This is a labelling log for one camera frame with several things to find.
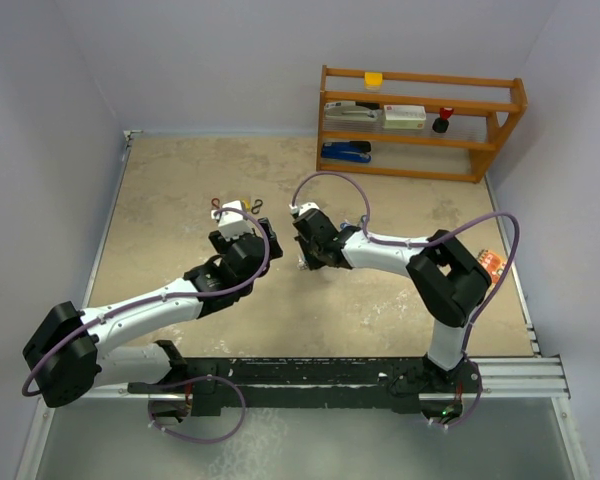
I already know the black base frame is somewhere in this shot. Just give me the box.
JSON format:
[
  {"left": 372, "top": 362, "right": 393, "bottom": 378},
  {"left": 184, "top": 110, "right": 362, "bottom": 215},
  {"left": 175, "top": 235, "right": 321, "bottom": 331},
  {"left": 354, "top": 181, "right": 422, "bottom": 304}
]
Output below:
[{"left": 128, "top": 357, "right": 482, "bottom": 417}]

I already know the orange spiral notebook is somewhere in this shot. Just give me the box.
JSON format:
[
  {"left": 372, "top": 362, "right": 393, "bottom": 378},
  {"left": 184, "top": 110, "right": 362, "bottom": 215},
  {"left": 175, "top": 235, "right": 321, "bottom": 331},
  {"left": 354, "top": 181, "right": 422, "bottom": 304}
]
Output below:
[{"left": 477, "top": 249, "right": 507, "bottom": 286}]

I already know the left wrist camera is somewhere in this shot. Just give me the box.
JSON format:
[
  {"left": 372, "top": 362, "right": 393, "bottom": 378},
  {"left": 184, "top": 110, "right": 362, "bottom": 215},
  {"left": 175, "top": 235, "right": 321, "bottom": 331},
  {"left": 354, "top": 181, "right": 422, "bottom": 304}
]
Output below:
[{"left": 211, "top": 200, "right": 252, "bottom": 241}]

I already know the wooden shelf rack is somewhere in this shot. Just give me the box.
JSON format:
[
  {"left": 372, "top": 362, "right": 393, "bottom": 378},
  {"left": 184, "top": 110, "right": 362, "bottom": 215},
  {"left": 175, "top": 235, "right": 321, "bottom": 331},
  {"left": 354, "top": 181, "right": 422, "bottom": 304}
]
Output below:
[{"left": 316, "top": 66, "right": 528, "bottom": 183}]

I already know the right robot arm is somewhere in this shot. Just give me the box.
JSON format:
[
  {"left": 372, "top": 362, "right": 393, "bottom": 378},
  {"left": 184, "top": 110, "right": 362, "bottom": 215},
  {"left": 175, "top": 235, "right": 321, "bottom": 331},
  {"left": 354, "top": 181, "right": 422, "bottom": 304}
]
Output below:
[{"left": 291, "top": 202, "right": 492, "bottom": 391}]

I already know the white cardboard box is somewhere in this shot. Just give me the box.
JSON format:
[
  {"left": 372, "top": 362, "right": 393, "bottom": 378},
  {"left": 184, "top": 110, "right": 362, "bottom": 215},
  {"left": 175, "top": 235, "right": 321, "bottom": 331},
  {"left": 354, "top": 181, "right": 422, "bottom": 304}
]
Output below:
[{"left": 383, "top": 105, "right": 427, "bottom": 130}]

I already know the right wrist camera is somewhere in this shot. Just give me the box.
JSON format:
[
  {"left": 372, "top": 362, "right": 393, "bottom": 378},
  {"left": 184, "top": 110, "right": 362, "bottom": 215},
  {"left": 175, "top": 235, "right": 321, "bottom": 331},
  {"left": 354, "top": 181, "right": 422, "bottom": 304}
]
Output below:
[{"left": 289, "top": 202, "right": 320, "bottom": 218}]

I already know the black tag key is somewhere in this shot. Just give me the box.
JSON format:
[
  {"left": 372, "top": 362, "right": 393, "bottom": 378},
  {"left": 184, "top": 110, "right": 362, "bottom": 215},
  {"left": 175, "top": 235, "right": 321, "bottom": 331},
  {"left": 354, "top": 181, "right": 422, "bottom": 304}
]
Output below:
[{"left": 297, "top": 256, "right": 308, "bottom": 270}]

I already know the grey stapler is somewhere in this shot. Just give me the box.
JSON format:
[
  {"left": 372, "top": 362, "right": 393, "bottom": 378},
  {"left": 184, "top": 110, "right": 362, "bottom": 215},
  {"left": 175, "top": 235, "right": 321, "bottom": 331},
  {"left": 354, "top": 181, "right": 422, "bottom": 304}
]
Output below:
[{"left": 323, "top": 100, "right": 380, "bottom": 122}]

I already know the yellow block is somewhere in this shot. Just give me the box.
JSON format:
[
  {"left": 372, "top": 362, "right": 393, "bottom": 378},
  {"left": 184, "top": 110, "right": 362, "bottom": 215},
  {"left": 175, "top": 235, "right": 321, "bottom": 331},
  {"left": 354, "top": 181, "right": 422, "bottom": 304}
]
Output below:
[{"left": 363, "top": 72, "right": 384, "bottom": 91}]

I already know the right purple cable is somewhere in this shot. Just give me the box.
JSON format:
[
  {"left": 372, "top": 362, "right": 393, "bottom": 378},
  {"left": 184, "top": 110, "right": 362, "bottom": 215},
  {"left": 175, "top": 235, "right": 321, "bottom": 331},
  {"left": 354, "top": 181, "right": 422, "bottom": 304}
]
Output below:
[{"left": 289, "top": 171, "right": 522, "bottom": 431}]

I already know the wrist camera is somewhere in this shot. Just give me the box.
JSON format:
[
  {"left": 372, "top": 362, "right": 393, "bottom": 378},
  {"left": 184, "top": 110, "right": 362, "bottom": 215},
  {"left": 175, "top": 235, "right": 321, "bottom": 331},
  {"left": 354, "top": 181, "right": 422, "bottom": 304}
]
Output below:
[
  {"left": 289, "top": 202, "right": 320, "bottom": 218},
  {"left": 211, "top": 200, "right": 252, "bottom": 241}
]

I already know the blue stapler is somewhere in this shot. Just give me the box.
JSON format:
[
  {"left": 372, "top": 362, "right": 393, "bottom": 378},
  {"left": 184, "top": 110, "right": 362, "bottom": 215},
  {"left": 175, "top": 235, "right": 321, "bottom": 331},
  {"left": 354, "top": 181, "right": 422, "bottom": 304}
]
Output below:
[{"left": 320, "top": 141, "right": 372, "bottom": 164}]

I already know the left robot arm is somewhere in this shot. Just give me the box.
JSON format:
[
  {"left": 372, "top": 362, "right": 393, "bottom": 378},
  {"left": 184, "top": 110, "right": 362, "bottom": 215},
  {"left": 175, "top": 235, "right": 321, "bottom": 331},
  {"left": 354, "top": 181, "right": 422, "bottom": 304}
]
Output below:
[{"left": 22, "top": 213, "right": 283, "bottom": 408}]

